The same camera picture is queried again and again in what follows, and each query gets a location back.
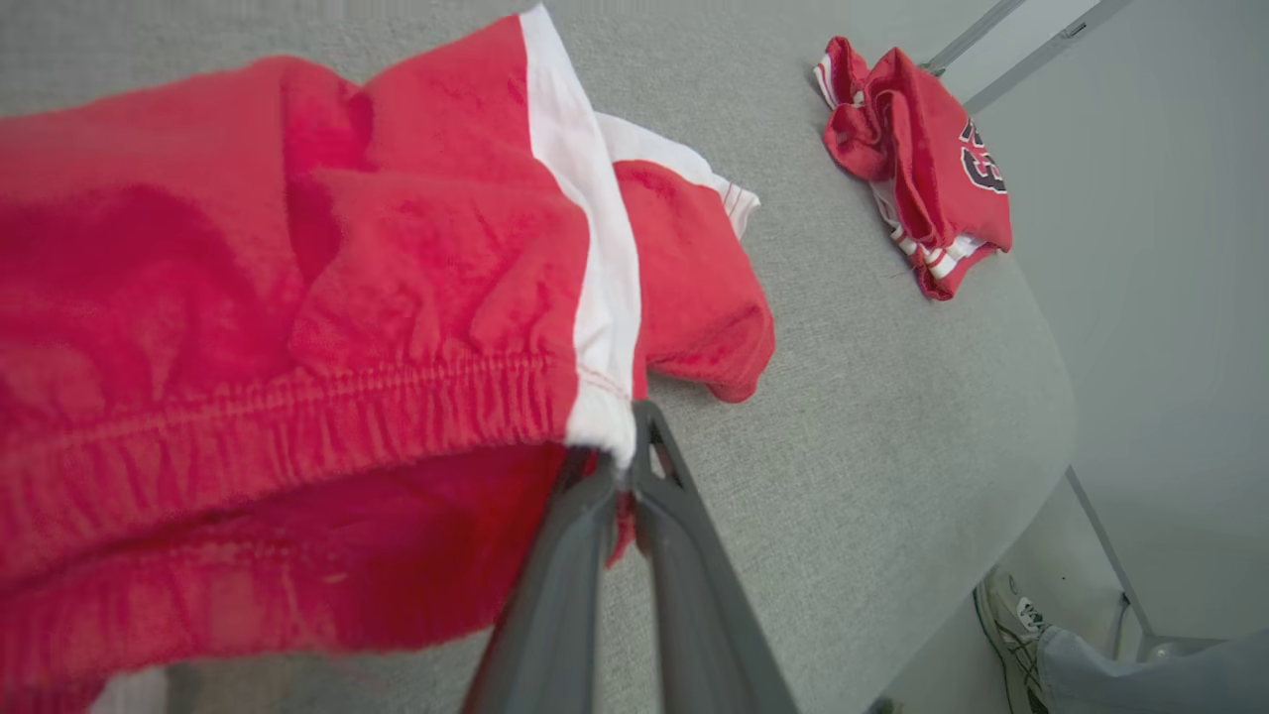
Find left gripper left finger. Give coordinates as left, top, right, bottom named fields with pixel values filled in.
left=460, top=446, right=632, bottom=714

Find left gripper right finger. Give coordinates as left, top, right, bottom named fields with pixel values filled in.
left=630, top=400, right=800, bottom=714

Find red shorts with white stripe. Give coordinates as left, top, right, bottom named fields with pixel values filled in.
left=0, top=4, right=777, bottom=714

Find red white number jersey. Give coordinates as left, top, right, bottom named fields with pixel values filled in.
left=813, top=36, right=1014, bottom=302

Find grey upholstered table pad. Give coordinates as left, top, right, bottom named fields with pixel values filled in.
left=0, top=0, right=1080, bottom=714

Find white sneaker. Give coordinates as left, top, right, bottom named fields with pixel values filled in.
left=973, top=566, right=1054, bottom=714

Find light blue jeans leg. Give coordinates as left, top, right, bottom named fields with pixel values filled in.
left=1035, top=623, right=1269, bottom=714

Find grey metal frame leg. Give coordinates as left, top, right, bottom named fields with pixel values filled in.
left=1064, top=466, right=1232, bottom=662

